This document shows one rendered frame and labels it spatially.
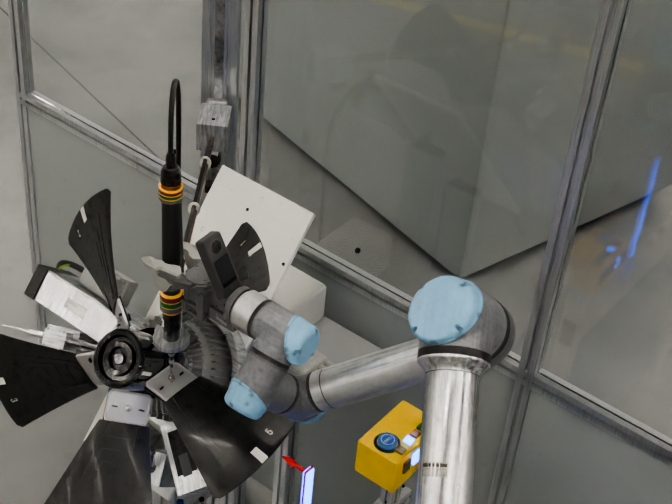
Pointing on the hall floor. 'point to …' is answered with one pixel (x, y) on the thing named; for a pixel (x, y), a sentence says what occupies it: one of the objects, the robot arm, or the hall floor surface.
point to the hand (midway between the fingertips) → (160, 249)
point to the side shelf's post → (283, 483)
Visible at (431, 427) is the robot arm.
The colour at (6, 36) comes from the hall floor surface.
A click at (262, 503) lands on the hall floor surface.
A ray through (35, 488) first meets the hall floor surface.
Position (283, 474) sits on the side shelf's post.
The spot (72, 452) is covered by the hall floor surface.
